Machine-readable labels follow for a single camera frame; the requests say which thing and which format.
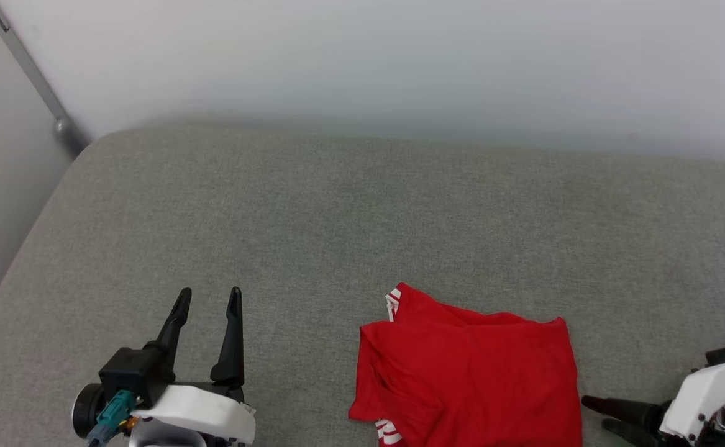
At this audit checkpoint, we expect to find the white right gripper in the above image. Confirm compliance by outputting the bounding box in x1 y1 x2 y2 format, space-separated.
581 360 725 447

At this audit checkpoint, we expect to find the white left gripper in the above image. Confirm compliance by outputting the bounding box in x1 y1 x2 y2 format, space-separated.
127 286 257 447

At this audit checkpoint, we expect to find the red shirt with white trim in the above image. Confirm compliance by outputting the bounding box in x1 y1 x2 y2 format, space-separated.
347 282 584 447

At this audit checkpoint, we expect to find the grey fabric sofa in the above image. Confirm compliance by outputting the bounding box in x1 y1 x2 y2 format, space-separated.
0 123 725 447

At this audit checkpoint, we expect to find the grey metal pole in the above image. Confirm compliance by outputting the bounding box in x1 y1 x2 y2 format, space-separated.
0 0 91 157

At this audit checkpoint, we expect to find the teal left camera cable connector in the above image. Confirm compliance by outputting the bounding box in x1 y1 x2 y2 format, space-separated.
86 389 137 447

